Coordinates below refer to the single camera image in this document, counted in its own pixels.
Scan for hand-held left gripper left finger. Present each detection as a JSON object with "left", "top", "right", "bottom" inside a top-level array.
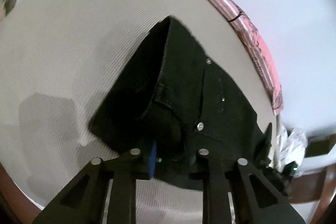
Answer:
[{"left": 31, "top": 141, "right": 158, "bottom": 224}]

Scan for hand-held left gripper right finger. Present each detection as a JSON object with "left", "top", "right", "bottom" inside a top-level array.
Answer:
[{"left": 189, "top": 148, "right": 306, "bottom": 224}]

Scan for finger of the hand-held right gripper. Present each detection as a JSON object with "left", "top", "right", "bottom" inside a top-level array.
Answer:
[{"left": 258, "top": 123, "right": 274, "bottom": 168}]

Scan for black pants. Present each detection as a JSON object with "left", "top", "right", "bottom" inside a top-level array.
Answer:
[{"left": 89, "top": 16, "right": 271, "bottom": 191}]

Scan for brown wooden furniture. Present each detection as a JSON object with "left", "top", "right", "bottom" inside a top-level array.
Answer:
[{"left": 287, "top": 133, "right": 336, "bottom": 203}]

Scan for white crumpled cloth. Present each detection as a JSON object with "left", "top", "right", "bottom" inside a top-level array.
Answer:
[{"left": 274, "top": 126, "right": 308, "bottom": 171}]

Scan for pink striped blanket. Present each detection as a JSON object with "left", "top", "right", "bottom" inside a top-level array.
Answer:
[{"left": 143, "top": 0, "right": 285, "bottom": 116}]

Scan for white textured bed sheet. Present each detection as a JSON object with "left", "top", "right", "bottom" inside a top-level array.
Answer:
[{"left": 0, "top": 0, "right": 282, "bottom": 224}]

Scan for brown wooden bed frame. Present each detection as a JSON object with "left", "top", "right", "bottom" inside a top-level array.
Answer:
[{"left": 0, "top": 161, "right": 42, "bottom": 218}]

